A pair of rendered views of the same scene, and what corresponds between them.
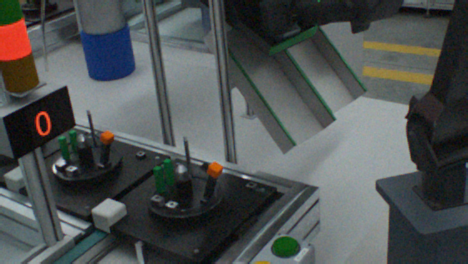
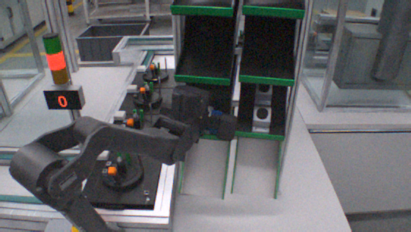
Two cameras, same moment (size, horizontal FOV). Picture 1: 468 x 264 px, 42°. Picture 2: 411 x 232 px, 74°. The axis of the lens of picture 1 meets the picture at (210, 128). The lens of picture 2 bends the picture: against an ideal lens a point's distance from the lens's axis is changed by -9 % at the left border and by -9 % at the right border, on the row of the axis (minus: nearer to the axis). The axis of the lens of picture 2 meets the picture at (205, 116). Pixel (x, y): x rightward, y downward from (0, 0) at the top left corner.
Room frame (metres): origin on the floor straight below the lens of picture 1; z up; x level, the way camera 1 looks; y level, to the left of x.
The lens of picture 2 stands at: (0.70, -0.67, 1.67)
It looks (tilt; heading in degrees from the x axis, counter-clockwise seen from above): 33 degrees down; 51
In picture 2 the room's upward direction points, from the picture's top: straight up
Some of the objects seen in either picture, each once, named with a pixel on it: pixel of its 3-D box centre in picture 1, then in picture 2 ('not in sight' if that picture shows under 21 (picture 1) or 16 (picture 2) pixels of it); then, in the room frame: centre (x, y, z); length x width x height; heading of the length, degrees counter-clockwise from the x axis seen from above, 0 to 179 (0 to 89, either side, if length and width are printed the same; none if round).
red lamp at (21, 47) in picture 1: (10, 38); (56, 59); (0.86, 0.27, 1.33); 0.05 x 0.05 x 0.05
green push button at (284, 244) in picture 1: (285, 248); not in sight; (0.78, -0.10, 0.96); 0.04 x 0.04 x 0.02
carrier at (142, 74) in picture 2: not in sight; (155, 70); (1.40, 0.64, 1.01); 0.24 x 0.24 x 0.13; 51
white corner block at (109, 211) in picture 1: (109, 215); (103, 156); (0.92, 0.20, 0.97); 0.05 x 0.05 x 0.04; 51
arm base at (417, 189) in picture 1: (442, 177); not in sight; (0.74, -0.33, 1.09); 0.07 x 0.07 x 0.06; 9
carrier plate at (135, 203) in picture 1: (186, 207); (123, 178); (0.93, 0.06, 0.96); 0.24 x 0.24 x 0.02; 51
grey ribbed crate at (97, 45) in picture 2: not in sight; (115, 41); (1.75, 2.04, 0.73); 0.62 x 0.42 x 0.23; 141
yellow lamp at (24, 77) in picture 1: (18, 70); (59, 74); (0.86, 0.27, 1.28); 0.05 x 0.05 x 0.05
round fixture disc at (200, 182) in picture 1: (185, 198); (122, 173); (0.93, 0.06, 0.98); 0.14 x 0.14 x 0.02
